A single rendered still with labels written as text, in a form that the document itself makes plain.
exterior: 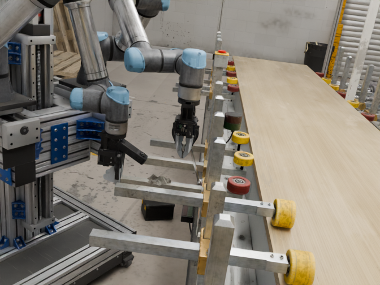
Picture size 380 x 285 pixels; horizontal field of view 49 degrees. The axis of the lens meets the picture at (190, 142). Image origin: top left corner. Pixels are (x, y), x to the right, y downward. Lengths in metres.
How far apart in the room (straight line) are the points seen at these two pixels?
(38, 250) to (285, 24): 7.94
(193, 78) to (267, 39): 8.16
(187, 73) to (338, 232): 0.65
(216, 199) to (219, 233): 0.26
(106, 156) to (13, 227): 0.89
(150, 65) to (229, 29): 8.07
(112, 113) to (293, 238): 0.68
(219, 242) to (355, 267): 0.55
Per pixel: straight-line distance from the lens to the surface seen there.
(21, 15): 1.43
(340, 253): 1.23
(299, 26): 9.46
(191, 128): 1.31
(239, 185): 1.44
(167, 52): 1.35
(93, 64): 1.50
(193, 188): 1.47
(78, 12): 1.50
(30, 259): 2.20
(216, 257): 0.74
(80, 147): 1.99
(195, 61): 1.27
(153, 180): 1.46
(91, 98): 1.40
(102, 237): 1.01
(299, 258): 1.01
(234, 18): 9.35
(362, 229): 1.38
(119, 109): 1.38
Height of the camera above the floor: 1.53
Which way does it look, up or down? 21 degrees down
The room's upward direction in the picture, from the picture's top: 7 degrees clockwise
